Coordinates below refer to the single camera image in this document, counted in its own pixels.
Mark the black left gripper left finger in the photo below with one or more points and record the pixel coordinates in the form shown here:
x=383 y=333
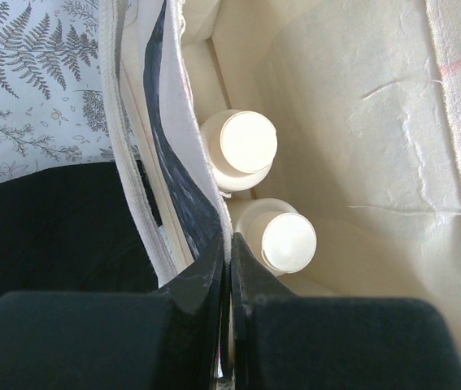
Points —
x=167 y=339

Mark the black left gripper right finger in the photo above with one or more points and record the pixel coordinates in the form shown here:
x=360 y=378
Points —
x=284 y=341

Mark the cream cylindrical bottle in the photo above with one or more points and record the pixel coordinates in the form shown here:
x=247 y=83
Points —
x=241 y=147
x=280 y=238

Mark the beige canvas tote bag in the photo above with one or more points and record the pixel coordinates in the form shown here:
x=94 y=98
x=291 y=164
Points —
x=365 y=97

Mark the black folded cloth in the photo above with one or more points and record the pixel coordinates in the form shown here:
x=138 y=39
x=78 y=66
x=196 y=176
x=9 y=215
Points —
x=69 y=229

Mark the floral pattern table cloth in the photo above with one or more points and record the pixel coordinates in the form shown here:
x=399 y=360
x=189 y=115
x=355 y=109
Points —
x=51 y=102

